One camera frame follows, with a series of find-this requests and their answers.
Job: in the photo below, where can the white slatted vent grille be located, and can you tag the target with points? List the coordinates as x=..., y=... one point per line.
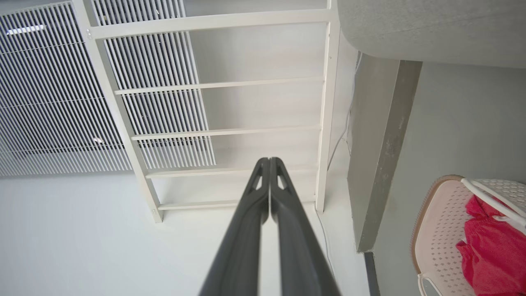
x=49, y=102

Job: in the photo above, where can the black baseboard strip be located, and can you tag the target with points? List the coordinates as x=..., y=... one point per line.
x=372, y=275

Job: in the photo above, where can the red garment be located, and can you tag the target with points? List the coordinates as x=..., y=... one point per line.
x=493, y=255

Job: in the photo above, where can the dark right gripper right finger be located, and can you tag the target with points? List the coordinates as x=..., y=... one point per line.
x=302, y=255

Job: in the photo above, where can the cream perforated laundry basket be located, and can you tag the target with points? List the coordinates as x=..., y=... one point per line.
x=437, y=238

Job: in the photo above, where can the white metal rack frame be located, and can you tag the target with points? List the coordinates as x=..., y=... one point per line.
x=205, y=21

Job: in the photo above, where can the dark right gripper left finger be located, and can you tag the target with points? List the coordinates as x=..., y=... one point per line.
x=242, y=246

